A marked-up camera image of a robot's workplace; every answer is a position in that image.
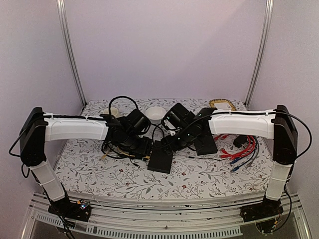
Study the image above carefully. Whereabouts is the front aluminium rail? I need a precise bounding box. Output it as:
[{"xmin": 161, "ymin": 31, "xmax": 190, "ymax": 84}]
[{"xmin": 20, "ymin": 192, "xmax": 315, "ymax": 239}]

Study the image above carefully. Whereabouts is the cream ceramic mug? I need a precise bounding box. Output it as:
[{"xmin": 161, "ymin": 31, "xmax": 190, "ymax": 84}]
[{"xmin": 103, "ymin": 107, "xmax": 120, "ymax": 118}]

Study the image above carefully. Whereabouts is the thin black power cord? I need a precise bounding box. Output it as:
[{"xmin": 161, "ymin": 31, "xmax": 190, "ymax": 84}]
[{"xmin": 188, "ymin": 156, "xmax": 226, "ymax": 161}]

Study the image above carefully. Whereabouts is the blue ethernet cable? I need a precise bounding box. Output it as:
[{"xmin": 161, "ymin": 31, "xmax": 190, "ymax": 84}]
[{"xmin": 228, "ymin": 149, "xmax": 252, "ymax": 165}]

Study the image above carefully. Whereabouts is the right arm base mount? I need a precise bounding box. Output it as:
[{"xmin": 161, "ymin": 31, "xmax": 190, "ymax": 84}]
[{"xmin": 240, "ymin": 196, "xmax": 284, "ymax": 234}]

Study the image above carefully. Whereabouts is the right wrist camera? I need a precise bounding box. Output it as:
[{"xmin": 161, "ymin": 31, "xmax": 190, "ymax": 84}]
[{"xmin": 161, "ymin": 118, "xmax": 177, "ymax": 136}]

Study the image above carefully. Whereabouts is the black power adapter right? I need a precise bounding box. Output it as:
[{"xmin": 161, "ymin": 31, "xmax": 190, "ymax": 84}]
[{"xmin": 233, "ymin": 135, "xmax": 248, "ymax": 148}]

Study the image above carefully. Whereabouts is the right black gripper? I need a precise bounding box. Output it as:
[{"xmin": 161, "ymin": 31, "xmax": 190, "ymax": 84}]
[{"xmin": 161, "ymin": 125, "xmax": 195, "ymax": 155}]

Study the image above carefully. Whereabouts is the white small box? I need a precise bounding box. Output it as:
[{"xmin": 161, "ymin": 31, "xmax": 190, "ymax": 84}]
[{"xmin": 214, "ymin": 102, "xmax": 232, "ymax": 111}]

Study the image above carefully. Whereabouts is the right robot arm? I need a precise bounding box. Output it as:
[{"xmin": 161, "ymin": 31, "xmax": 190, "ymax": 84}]
[{"xmin": 154, "ymin": 103, "xmax": 301, "ymax": 217}]

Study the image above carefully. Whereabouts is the black cable bundle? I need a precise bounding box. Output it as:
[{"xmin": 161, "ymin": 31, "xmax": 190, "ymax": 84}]
[{"xmin": 101, "ymin": 124, "xmax": 165, "ymax": 167}]

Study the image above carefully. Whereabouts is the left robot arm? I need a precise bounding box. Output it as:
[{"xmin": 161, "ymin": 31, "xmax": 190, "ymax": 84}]
[{"xmin": 9, "ymin": 105, "xmax": 152, "ymax": 216}]

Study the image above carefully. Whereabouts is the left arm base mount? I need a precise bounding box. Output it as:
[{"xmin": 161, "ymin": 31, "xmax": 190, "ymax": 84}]
[{"xmin": 48, "ymin": 197, "xmax": 92, "ymax": 222}]

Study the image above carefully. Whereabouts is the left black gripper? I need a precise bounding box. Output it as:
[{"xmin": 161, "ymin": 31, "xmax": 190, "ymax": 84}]
[{"xmin": 122, "ymin": 132, "xmax": 153, "ymax": 156}]

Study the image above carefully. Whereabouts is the black network switch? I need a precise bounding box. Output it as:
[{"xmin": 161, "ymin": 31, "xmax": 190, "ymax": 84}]
[
  {"xmin": 148, "ymin": 148, "xmax": 173, "ymax": 174},
  {"xmin": 194, "ymin": 135, "xmax": 218, "ymax": 156}
]

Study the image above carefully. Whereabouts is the woven bamboo tray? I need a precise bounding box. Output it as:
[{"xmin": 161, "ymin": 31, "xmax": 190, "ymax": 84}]
[{"xmin": 209, "ymin": 99, "xmax": 237, "ymax": 111}]

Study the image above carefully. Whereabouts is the white ceramic bowl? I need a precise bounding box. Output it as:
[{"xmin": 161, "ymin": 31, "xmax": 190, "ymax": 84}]
[{"xmin": 145, "ymin": 107, "xmax": 166, "ymax": 124}]

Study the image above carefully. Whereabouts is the red ethernet cable bundle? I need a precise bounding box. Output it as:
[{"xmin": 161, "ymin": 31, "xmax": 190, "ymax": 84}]
[{"xmin": 213, "ymin": 134, "xmax": 257, "ymax": 160}]

